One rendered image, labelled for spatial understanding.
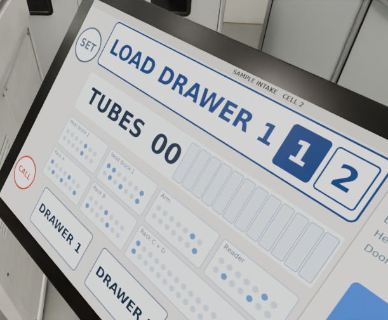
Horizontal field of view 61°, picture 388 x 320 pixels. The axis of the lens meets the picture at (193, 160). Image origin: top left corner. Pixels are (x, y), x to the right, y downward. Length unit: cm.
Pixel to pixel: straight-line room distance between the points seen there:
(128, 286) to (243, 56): 23
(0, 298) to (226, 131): 90
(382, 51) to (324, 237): 110
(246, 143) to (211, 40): 10
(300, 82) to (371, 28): 112
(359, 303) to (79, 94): 33
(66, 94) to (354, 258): 33
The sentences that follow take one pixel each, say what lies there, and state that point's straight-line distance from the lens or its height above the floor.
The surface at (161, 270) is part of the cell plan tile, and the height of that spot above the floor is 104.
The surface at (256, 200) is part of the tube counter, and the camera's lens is 27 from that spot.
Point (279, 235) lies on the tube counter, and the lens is 27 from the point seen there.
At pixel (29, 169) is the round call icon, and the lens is 44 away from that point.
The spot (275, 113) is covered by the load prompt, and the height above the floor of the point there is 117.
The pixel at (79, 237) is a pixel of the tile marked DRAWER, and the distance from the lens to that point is 38.
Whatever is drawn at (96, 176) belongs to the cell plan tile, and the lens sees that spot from 36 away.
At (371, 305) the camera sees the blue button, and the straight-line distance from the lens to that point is 27.
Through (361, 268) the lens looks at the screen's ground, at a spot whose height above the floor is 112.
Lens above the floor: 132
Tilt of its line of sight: 43 degrees down
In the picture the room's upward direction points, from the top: 6 degrees clockwise
